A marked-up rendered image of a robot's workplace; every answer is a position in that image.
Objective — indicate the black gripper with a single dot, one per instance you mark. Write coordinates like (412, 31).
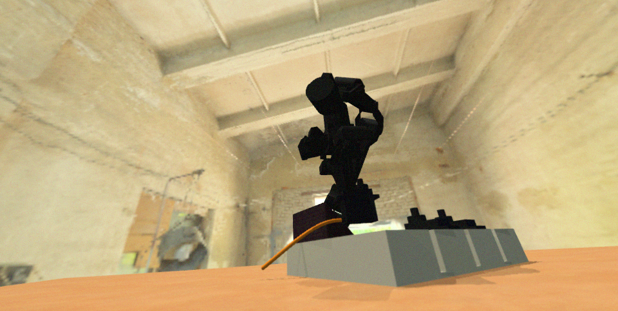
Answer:
(346, 160)

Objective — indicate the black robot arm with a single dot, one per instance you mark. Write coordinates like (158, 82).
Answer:
(328, 95)

